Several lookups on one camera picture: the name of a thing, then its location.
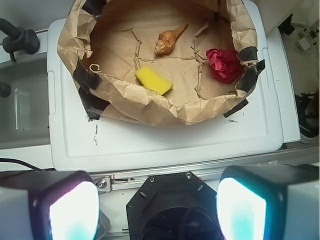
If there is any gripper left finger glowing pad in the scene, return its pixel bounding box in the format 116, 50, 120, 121
0, 170, 100, 240

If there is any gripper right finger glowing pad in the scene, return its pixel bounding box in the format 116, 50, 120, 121
216, 164, 320, 240

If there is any red paper ball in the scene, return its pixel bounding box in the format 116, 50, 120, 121
206, 48, 244, 83

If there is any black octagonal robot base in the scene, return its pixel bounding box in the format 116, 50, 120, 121
126, 171, 224, 240

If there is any white plastic bin lid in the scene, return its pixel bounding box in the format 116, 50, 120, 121
47, 0, 284, 172

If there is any clear plastic container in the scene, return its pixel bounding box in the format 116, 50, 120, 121
0, 58, 50, 150

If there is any yellow sponge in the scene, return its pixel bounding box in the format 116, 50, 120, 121
135, 65, 174, 95

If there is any black clamp knob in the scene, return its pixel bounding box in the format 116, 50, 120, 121
0, 18, 40, 63

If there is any white power strip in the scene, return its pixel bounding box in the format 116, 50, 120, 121
296, 27, 319, 53

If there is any brown paper bag basin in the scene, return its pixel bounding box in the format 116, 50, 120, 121
57, 0, 265, 127

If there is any brown conch seashell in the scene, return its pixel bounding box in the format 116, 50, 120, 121
154, 24, 188, 55

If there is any thin black cable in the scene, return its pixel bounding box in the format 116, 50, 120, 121
0, 158, 46, 172

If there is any silver corner bracket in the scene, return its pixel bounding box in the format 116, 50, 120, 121
93, 176, 112, 195

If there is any aluminium extrusion rail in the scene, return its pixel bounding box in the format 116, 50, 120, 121
90, 147, 320, 194

